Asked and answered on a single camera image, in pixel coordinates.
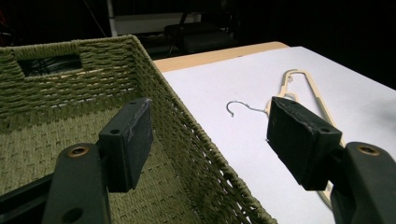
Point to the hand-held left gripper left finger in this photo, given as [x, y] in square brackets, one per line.
[124, 146]

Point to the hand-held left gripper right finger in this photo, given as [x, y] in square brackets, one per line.
[306, 146]

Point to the green woven basket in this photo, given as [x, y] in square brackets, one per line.
[93, 124]

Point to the cream clothes hanger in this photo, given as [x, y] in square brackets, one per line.
[306, 81]

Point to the white table cover sheet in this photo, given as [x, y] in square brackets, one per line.
[230, 143]

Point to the dark chair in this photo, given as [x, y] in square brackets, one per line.
[199, 35]

